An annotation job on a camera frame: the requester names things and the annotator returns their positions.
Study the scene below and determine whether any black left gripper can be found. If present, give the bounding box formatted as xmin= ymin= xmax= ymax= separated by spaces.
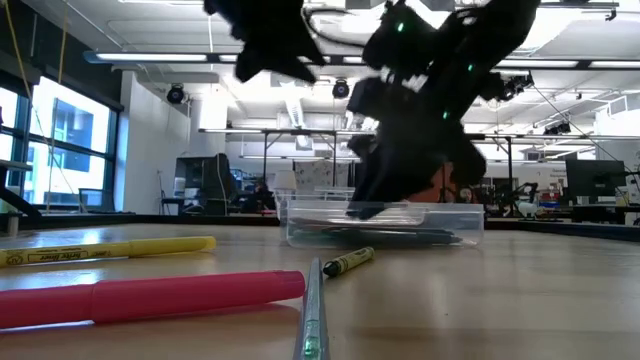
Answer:
xmin=202 ymin=0 xmax=327 ymax=85

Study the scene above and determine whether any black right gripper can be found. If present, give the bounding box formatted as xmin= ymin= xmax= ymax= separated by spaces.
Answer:
xmin=346 ymin=74 xmax=489 ymax=222

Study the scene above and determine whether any olive yellow crayon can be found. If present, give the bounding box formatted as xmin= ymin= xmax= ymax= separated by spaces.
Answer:
xmin=322 ymin=245 xmax=376 ymax=279

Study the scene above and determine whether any clear plastic supply box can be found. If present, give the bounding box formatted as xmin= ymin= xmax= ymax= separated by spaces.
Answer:
xmin=273 ymin=186 xmax=485 ymax=250

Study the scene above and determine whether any orange partition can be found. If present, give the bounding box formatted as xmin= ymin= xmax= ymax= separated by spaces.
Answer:
xmin=407 ymin=162 xmax=473 ymax=204

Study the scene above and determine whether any person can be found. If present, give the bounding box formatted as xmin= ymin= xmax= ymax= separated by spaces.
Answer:
xmin=248 ymin=180 xmax=276 ymax=214

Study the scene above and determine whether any long ceiling strip light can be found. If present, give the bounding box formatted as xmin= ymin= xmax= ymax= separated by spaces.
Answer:
xmin=83 ymin=49 xmax=640 ymax=71

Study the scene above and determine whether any black equipment rack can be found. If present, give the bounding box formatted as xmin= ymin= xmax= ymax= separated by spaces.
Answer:
xmin=173 ymin=153 xmax=236 ymax=217

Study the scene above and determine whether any green mechanical pencil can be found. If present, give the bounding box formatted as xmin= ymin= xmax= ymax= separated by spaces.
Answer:
xmin=292 ymin=257 xmax=331 ymax=360

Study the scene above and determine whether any black ceiling spotlight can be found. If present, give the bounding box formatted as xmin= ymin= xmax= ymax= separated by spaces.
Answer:
xmin=492 ymin=72 xmax=535 ymax=104

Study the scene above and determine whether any yellow highlighter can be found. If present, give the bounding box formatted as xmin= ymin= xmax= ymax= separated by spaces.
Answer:
xmin=0 ymin=235 xmax=218 ymax=269

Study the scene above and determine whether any large dark-framed window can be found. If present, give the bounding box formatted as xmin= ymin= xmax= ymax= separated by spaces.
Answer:
xmin=0 ymin=74 xmax=124 ymax=214

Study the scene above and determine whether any black monitor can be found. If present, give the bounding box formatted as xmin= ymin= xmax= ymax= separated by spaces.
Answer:
xmin=564 ymin=159 xmax=627 ymax=206

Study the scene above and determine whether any open dark laptop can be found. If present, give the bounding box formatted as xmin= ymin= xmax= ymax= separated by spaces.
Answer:
xmin=78 ymin=187 xmax=117 ymax=214

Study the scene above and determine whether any pink highlighter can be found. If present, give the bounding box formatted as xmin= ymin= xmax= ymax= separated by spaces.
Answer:
xmin=0 ymin=270 xmax=307 ymax=331

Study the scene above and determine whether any black workstation frame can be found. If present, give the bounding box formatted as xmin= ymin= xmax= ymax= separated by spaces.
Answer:
xmin=198 ymin=127 xmax=516 ymax=204

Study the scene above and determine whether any black aluminium table frame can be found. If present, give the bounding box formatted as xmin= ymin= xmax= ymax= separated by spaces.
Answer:
xmin=29 ymin=213 xmax=640 ymax=244

